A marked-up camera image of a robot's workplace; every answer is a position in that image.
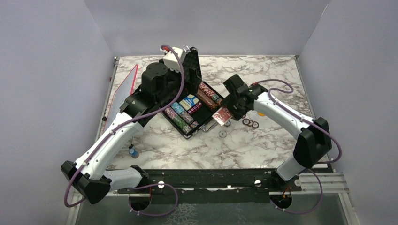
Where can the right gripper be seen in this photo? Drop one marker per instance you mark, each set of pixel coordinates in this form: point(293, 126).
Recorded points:
point(237, 115)

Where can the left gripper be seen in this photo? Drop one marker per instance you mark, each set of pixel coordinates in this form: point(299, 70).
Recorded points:
point(191, 86)

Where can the red card deck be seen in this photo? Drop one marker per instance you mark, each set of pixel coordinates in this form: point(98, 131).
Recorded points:
point(222, 116)

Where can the black poker case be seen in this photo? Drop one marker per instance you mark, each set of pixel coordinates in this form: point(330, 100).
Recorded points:
point(187, 123)

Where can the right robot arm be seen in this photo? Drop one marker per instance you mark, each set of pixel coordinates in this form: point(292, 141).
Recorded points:
point(312, 135)

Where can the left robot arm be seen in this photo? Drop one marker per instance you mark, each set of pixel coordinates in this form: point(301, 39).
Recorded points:
point(161, 85)

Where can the brown 100 chip left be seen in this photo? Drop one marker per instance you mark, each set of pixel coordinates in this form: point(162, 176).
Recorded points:
point(246, 122)

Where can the blue 10 chip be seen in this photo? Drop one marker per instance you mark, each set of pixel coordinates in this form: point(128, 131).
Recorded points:
point(228, 125)

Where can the blue card deck in case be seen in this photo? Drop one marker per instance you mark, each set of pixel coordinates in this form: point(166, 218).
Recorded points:
point(189, 102)

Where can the white grey chip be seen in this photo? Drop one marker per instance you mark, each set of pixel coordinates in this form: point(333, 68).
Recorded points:
point(222, 134)

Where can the red framed whiteboard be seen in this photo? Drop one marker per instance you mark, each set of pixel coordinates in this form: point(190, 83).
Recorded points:
point(124, 90)

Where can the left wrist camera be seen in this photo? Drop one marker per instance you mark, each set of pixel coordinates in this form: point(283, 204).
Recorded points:
point(170, 60)

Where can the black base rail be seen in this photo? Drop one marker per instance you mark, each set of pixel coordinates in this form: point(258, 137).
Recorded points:
point(202, 186)

